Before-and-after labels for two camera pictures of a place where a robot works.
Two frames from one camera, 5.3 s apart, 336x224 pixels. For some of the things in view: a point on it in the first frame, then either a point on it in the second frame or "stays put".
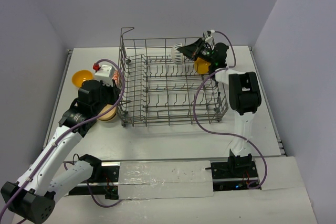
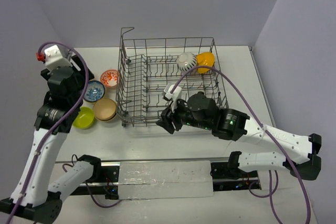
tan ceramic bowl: [109, 115] stays put
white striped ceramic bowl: [177, 56] → [186, 61]
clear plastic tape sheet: [155, 179] stays put
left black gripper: [109, 93] → [79, 64]
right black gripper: [193, 51] → [167, 113]
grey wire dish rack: [159, 85] stays put
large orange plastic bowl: [202, 66] stays put
